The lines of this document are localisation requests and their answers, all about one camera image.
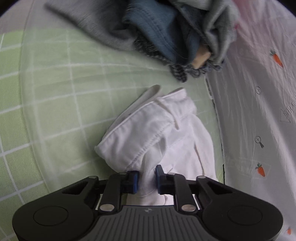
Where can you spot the green checkered tablecloth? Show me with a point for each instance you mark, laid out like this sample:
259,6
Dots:
21,178

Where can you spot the grey sweatshirt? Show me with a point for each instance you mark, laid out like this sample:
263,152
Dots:
103,21

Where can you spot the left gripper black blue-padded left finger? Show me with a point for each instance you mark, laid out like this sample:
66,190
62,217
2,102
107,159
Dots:
115,187

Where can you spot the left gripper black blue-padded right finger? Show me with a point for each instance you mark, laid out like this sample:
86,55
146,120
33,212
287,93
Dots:
181,189

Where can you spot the grey carrot-print storage bag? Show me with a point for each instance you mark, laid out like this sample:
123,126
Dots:
254,95

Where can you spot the blue denim jeans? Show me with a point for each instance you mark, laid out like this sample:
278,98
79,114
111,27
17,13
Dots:
167,29

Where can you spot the dark plaid shirt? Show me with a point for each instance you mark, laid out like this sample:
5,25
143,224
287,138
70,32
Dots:
180,72

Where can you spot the white trousers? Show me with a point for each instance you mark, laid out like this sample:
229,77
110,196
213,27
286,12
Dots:
158,129

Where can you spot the red garment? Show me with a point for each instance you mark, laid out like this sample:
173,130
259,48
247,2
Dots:
238,14

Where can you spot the beige garment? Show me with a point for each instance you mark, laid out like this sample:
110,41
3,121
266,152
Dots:
202,55

